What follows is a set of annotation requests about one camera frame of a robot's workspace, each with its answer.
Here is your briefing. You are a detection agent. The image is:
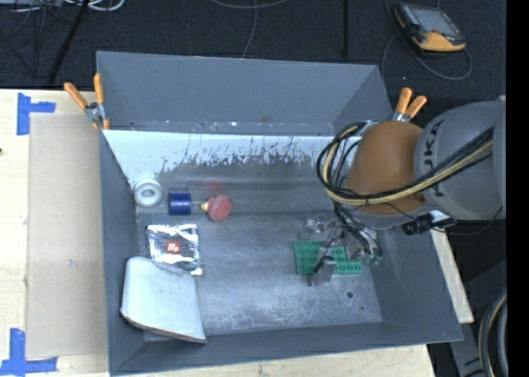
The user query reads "silver foil packet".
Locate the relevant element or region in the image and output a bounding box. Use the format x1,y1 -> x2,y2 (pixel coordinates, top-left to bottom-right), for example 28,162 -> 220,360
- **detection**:
145,223 -> 204,277

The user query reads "white tape roll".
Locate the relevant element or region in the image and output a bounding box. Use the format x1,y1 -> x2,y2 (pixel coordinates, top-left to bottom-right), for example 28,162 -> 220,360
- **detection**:
132,177 -> 164,208

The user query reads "green toy brick plate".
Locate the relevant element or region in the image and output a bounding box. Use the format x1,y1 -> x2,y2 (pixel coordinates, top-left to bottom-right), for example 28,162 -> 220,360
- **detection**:
292,240 -> 364,276

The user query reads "grey metal bin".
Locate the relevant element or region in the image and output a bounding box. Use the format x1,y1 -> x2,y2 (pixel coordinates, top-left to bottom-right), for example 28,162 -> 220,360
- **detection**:
95,50 -> 465,375

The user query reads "blue cylinder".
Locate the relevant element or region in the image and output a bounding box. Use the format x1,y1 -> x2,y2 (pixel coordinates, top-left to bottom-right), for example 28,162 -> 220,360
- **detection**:
167,188 -> 192,217

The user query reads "brown cardboard board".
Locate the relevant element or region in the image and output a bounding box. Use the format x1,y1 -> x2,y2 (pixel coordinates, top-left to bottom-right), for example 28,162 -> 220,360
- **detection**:
24,112 -> 109,362

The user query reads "black cylinder on white bracket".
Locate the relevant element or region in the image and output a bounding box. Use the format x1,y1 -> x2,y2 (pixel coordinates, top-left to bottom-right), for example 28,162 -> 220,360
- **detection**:
402,209 -> 457,236

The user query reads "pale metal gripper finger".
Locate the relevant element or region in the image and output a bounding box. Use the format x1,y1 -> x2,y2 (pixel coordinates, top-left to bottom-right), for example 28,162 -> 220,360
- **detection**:
308,256 -> 336,288
303,216 -> 336,241

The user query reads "red knob with brass tip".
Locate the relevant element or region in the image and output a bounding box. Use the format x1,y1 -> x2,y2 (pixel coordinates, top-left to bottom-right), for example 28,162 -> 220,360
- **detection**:
200,194 -> 233,222

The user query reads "pale grey flat pad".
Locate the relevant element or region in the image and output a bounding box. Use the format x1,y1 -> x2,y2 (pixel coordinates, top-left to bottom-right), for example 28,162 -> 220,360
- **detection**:
119,256 -> 207,345

